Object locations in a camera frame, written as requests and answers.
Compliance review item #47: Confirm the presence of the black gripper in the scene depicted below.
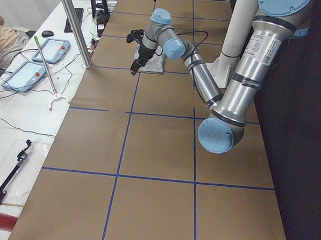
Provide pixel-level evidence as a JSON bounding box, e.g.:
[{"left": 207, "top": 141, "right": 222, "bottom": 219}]
[{"left": 126, "top": 29, "right": 156, "bottom": 76}]

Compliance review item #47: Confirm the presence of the blue white striped polo shirt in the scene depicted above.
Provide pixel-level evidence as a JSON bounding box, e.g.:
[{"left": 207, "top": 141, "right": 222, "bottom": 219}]
[{"left": 134, "top": 45, "right": 165, "bottom": 74}]

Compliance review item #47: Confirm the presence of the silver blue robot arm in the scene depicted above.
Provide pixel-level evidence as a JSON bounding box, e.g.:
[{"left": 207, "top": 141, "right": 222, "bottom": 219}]
[{"left": 126, "top": 0, "right": 312, "bottom": 154}]

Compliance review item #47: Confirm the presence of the black box with label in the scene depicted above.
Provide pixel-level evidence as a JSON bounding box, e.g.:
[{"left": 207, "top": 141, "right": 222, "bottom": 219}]
[{"left": 93, "top": 10, "right": 111, "bottom": 37}]

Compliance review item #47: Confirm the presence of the black keyboard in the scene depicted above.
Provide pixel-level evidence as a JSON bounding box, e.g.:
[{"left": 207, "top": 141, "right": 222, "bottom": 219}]
[{"left": 63, "top": 7, "right": 84, "bottom": 34}]

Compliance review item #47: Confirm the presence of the far blue teach pendant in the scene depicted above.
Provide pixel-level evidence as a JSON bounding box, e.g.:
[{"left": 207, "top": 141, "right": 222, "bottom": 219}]
[{"left": 41, "top": 38, "right": 70, "bottom": 64}]

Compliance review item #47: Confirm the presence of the blue teach pendant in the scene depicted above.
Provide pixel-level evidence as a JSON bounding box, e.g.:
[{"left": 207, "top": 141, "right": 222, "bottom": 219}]
[
  {"left": 1, "top": 61, "right": 46, "bottom": 92},
  {"left": 41, "top": 38, "right": 70, "bottom": 64}
]

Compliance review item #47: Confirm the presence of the silver reacher grabber tool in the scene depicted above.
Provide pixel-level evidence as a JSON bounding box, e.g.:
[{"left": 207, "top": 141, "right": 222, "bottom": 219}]
[{"left": 33, "top": 36, "right": 70, "bottom": 112}]

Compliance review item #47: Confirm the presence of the black computer mouse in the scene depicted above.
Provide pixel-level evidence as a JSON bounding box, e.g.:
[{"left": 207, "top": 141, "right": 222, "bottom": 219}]
[{"left": 41, "top": 30, "right": 54, "bottom": 38}]

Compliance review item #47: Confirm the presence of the brown paper table cover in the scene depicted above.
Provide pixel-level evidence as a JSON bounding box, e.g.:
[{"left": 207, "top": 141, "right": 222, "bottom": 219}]
[{"left": 10, "top": 0, "right": 286, "bottom": 240}]

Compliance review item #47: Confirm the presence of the near blue teach pendant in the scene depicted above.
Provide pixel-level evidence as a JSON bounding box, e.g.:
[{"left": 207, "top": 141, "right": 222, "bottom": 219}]
[{"left": 1, "top": 61, "right": 46, "bottom": 92}]

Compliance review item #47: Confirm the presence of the person in beige top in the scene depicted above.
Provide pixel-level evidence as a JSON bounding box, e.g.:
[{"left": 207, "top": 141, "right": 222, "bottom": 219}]
[{"left": 0, "top": 15, "right": 30, "bottom": 70}]

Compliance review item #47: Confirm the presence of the black long clamp tool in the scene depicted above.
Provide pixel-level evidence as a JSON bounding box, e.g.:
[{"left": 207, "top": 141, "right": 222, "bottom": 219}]
[{"left": 0, "top": 140, "right": 32, "bottom": 204}]

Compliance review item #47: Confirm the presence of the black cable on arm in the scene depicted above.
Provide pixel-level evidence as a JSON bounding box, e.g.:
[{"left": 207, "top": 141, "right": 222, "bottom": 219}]
[{"left": 175, "top": 29, "right": 209, "bottom": 67}]

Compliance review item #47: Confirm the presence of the aluminium frame post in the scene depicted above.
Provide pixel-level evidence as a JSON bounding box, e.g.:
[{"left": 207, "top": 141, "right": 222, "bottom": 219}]
[{"left": 61, "top": 0, "right": 91, "bottom": 69}]

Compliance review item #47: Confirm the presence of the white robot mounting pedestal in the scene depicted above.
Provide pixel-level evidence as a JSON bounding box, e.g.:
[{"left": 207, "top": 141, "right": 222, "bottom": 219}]
[{"left": 206, "top": 0, "right": 259, "bottom": 88}]

